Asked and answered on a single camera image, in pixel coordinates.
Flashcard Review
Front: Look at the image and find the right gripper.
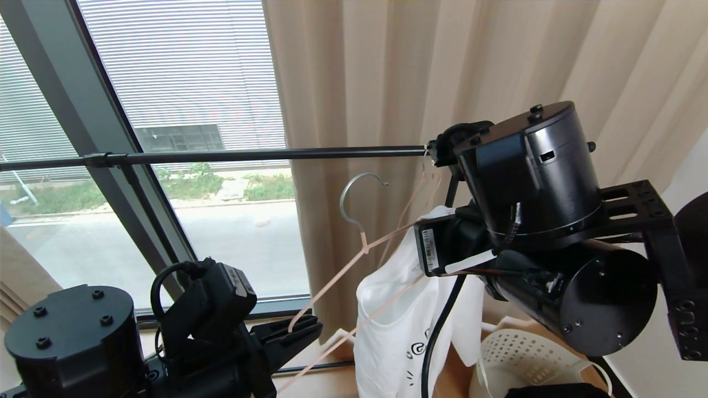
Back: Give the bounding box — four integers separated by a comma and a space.
414, 213, 659, 357

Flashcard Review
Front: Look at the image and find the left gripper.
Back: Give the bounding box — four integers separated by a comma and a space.
160, 316, 323, 398

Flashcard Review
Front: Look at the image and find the pink clothes hanger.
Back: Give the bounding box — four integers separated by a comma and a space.
275, 173, 443, 394
379, 158, 444, 267

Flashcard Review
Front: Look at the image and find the white printed t-shirt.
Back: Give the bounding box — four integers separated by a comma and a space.
354, 206, 486, 398

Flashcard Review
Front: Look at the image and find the white laundry basket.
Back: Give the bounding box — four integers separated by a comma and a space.
470, 316, 613, 398

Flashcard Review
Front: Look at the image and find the black clothes rack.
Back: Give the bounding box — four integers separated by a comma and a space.
0, 145, 462, 378

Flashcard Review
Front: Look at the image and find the black garment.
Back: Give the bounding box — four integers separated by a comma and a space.
506, 383, 609, 398

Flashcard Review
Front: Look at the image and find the beige curtain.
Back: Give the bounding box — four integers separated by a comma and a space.
263, 0, 708, 343
0, 227, 63, 332

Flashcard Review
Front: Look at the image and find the window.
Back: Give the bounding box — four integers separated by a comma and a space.
0, 0, 310, 321

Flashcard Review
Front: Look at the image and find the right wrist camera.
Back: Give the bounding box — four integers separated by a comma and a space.
429, 121, 496, 167

